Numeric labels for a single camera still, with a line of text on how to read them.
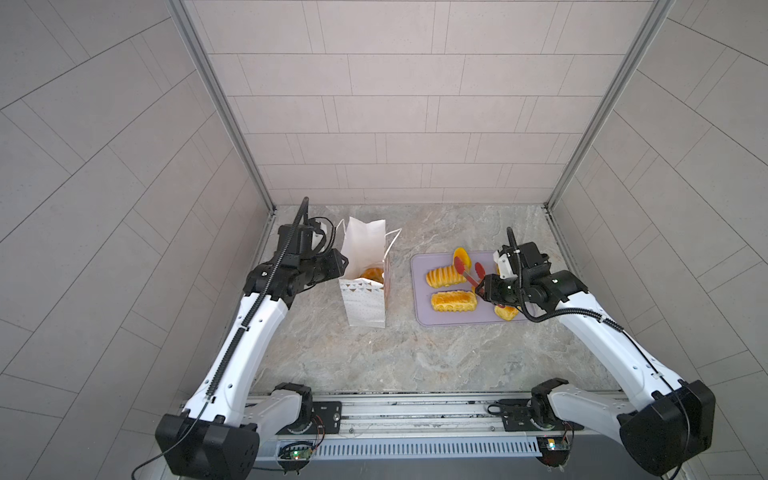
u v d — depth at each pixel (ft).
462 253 3.24
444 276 2.99
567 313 1.64
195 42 2.47
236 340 1.36
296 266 1.75
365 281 2.25
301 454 2.11
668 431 1.22
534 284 1.86
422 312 2.90
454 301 2.85
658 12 2.33
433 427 2.31
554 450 2.23
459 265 2.84
